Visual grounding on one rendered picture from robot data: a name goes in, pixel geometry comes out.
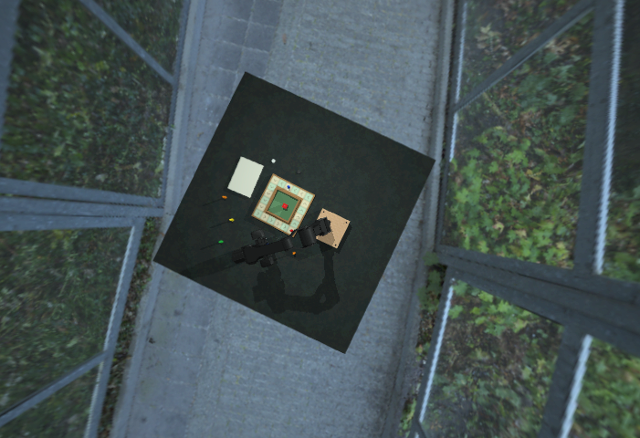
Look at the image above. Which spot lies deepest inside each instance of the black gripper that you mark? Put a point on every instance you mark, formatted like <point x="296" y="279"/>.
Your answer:
<point x="262" y="241"/>

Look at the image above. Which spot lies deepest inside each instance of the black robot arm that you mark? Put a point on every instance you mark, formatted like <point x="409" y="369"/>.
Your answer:
<point x="307" y="234"/>

